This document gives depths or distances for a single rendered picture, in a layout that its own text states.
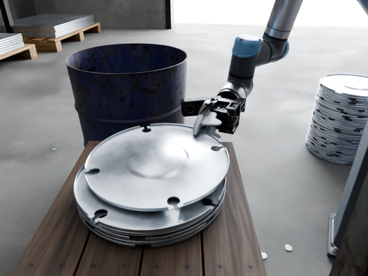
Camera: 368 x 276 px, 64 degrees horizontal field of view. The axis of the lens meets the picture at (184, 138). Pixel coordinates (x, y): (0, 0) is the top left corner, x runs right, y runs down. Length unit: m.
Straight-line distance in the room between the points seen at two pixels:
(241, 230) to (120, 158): 0.28
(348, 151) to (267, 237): 0.59
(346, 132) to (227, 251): 0.99
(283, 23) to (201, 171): 0.53
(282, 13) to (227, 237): 0.64
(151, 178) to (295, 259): 0.58
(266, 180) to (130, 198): 0.81
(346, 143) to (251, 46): 0.72
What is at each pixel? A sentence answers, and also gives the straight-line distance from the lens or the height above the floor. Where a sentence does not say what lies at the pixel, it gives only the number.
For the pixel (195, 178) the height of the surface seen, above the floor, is 0.40.
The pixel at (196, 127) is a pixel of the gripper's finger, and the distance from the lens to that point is 0.68.
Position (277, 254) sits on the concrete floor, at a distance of 0.99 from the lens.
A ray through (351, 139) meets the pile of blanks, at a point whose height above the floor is 0.13.
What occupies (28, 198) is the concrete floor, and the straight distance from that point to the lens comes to 1.27.
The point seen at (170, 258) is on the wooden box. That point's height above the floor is 0.35.
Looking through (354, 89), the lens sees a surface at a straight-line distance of 1.41.
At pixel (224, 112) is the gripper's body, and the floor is 0.44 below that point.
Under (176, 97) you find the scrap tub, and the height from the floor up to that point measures 0.37.
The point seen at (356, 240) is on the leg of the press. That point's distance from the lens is 0.29.
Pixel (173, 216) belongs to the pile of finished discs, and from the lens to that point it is 0.50.
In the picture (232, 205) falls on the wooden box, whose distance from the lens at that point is 0.59.
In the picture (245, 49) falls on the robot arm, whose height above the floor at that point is 0.55.
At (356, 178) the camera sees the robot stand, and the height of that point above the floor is 0.27.
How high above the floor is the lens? 0.74
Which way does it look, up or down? 29 degrees down
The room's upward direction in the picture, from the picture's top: straight up
